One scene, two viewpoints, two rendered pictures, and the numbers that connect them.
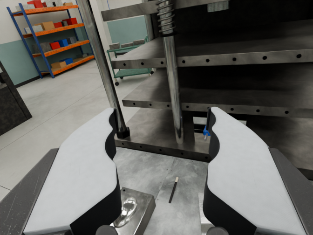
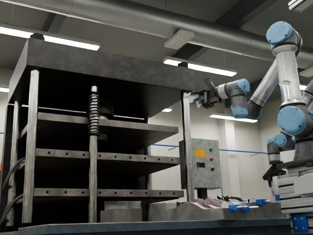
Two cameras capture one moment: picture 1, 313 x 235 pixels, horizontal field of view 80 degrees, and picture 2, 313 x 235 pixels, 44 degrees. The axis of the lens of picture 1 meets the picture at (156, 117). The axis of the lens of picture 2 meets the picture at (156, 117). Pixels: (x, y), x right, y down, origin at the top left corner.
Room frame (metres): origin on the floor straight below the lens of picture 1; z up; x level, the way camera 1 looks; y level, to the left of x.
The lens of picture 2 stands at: (-0.82, 1.79, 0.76)
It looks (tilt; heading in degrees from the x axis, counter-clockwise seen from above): 16 degrees up; 303
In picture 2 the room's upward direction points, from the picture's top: 2 degrees counter-clockwise
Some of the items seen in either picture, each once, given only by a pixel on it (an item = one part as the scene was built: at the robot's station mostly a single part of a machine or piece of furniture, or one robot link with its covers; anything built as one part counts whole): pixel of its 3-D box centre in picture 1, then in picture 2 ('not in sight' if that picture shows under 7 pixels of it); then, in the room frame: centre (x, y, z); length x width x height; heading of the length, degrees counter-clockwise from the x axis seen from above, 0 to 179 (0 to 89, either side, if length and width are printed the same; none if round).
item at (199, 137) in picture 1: (223, 109); (109, 216); (1.05, -0.44, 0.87); 0.50 x 0.27 x 0.17; 151
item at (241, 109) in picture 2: not in sight; (241, 107); (-0.19, 0.02, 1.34); 0.11 x 0.08 x 0.11; 83
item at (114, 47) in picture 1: (132, 59); not in sight; (4.69, 0.33, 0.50); 0.98 x 0.55 x 1.01; 81
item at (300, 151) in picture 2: not in sight; (309, 150); (-0.46, -0.07, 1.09); 0.15 x 0.15 x 0.10
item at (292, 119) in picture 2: not in sight; (289, 78); (-0.45, 0.07, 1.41); 0.15 x 0.12 x 0.55; 83
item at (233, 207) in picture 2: not in sight; (235, 207); (-0.08, -0.08, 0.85); 0.13 x 0.05 x 0.05; 168
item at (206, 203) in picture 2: not in sight; (200, 203); (0.18, -0.18, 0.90); 0.26 x 0.18 x 0.08; 168
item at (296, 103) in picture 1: (218, 81); (97, 197); (1.18, -0.46, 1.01); 1.10 x 0.74 x 0.05; 61
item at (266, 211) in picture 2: not in sight; (239, 209); (0.08, -0.53, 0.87); 0.50 x 0.26 x 0.14; 151
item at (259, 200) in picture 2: not in sight; (262, 202); (-0.13, -0.35, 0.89); 0.13 x 0.05 x 0.05; 151
